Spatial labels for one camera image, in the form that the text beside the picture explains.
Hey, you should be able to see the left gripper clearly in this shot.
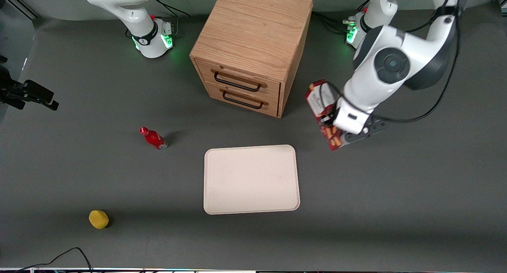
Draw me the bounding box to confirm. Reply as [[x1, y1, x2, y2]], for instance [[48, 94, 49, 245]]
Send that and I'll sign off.
[[319, 96, 373, 135]]

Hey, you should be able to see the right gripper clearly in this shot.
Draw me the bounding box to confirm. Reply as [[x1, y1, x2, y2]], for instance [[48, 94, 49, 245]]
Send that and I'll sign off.
[[0, 55, 59, 111]]

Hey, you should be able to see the red cookie box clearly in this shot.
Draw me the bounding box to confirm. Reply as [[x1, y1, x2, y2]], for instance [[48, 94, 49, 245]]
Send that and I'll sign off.
[[305, 78, 345, 152]]

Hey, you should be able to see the beige rectangular tray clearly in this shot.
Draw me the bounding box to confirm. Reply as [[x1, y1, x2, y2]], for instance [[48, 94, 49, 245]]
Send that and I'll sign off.
[[203, 145, 301, 215]]

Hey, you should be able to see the wooden drawer front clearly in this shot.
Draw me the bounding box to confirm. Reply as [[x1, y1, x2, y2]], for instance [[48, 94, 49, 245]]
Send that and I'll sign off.
[[196, 60, 281, 103], [204, 82, 279, 117]]

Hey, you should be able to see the wooden two-drawer cabinet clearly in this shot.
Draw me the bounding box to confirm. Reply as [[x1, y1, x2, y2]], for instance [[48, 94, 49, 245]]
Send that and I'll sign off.
[[189, 0, 314, 118]]

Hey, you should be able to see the red plastic bottle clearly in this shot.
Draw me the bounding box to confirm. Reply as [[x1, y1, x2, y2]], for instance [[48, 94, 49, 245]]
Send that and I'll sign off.
[[139, 126, 169, 151]]

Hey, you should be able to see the yellow round fruit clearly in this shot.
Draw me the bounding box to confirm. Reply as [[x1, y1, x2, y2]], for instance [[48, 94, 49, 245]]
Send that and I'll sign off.
[[88, 210, 110, 229]]

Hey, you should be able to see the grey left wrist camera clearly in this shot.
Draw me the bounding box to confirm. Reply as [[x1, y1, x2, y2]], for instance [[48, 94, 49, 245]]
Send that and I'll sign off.
[[343, 116, 387, 144]]

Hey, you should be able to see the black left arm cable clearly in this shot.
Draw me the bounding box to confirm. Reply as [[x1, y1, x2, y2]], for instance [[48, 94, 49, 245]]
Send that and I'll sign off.
[[317, 0, 472, 124]]

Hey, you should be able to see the black metal drawer handle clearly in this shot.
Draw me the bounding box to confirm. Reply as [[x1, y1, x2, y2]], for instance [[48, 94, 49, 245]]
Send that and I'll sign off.
[[222, 90, 264, 110], [213, 71, 262, 93]]

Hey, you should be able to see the black frame strut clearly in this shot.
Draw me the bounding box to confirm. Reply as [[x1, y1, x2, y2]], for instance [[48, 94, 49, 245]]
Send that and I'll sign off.
[[6, 0, 40, 20]]

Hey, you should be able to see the black left base cable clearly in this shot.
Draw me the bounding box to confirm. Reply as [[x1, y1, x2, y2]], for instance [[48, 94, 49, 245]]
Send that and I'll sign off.
[[311, 11, 351, 34]]

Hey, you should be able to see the black base cable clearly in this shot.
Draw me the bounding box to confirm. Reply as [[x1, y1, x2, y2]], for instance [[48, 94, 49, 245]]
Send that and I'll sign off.
[[311, 11, 351, 34], [151, 0, 191, 38]]

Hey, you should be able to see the black right base cable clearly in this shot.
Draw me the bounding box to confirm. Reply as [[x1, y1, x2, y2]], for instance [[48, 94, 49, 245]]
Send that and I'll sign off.
[[151, 0, 191, 38]]

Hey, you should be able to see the black table edge cable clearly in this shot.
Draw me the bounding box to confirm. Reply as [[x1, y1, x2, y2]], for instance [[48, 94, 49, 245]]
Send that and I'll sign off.
[[15, 247, 94, 273]]

